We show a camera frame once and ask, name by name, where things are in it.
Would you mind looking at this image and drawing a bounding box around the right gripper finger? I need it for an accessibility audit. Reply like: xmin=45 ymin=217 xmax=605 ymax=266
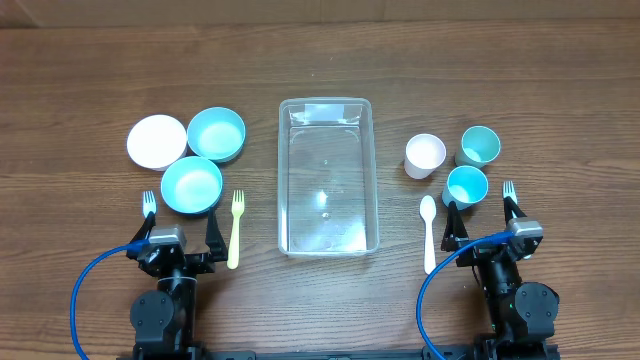
xmin=503 ymin=196 xmax=526 ymax=224
xmin=441 ymin=201 xmax=470 ymax=252

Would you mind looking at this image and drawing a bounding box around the blue cable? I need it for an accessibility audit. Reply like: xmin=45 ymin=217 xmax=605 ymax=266
xmin=416 ymin=232 xmax=516 ymax=360
xmin=69 ymin=239 xmax=151 ymax=360

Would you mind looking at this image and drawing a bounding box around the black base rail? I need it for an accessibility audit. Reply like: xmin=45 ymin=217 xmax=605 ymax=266
xmin=116 ymin=345 xmax=561 ymax=360

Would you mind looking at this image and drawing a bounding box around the teal bowl lower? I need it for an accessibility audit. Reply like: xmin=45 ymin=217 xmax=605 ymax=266
xmin=160 ymin=156 xmax=224 ymax=215

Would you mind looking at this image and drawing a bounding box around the white fork left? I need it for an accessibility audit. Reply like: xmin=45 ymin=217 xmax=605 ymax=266
xmin=142 ymin=190 xmax=157 ymax=218

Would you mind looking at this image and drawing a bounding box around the white bowl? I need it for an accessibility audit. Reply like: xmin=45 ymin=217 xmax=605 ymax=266
xmin=126 ymin=114 xmax=187 ymax=171

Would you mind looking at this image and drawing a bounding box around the right blue cable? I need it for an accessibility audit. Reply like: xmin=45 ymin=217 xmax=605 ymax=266
xmin=416 ymin=232 xmax=516 ymax=360

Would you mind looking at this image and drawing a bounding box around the yellow plastic fork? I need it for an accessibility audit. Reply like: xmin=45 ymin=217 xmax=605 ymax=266
xmin=227 ymin=190 xmax=245 ymax=270

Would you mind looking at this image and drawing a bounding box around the teal bowl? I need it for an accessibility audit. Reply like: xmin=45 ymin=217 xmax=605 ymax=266
xmin=160 ymin=156 xmax=224 ymax=215
xmin=187 ymin=107 xmax=246 ymax=163

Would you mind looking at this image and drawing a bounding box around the left blue cable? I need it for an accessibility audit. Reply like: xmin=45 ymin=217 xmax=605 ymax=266
xmin=69 ymin=239 xmax=151 ymax=360

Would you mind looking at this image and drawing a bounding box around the teal bowl upper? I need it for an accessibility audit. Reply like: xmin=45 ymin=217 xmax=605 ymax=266
xmin=187 ymin=107 xmax=246 ymax=163

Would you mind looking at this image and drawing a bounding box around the green plastic cup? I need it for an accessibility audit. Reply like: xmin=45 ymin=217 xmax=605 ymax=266
xmin=454 ymin=125 xmax=501 ymax=168

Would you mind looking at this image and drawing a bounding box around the pale green fork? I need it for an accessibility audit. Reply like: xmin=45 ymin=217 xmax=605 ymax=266
xmin=502 ymin=181 xmax=518 ymax=204

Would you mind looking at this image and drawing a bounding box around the white plastic spoon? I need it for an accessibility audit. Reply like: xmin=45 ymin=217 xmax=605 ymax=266
xmin=420 ymin=195 xmax=437 ymax=274

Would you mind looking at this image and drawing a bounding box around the light blue plastic cup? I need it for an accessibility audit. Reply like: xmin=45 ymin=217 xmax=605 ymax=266
xmin=442 ymin=165 xmax=489 ymax=210

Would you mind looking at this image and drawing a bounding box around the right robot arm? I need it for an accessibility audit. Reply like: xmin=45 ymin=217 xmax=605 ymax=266
xmin=455 ymin=198 xmax=559 ymax=359

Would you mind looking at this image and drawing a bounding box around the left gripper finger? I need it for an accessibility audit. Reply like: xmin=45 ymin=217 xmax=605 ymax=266
xmin=126 ymin=212 xmax=156 ymax=259
xmin=205 ymin=207 xmax=228 ymax=262

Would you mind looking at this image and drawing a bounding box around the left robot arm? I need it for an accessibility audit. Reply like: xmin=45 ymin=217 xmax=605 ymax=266
xmin=126 ymin=209 xmax=228 ymax=360

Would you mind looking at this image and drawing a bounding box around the clear plastic container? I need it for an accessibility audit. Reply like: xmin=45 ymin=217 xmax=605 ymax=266
xmin=277 ymin=97 xmax=380 ymax=257

